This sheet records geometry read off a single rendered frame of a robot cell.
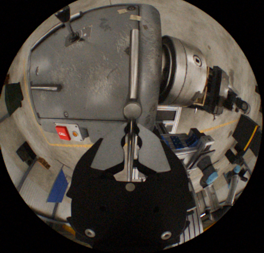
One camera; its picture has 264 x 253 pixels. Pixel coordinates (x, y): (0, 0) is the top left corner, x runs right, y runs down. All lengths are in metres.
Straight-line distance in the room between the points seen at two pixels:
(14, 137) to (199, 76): 9.95
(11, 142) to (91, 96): 9.64
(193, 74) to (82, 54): 0.31
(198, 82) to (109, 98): 0.26
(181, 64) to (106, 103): 0.23
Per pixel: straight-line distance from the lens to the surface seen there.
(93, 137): 0.29
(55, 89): 0.28
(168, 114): 1.49
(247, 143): 5.05
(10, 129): 9.76
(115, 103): 0.21
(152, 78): 0.21
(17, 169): 10.17
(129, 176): 0.19
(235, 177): 0.95
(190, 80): 0.28
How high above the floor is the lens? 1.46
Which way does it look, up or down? 61 degrees down
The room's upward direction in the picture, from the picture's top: 177 degrees counter-clockwise
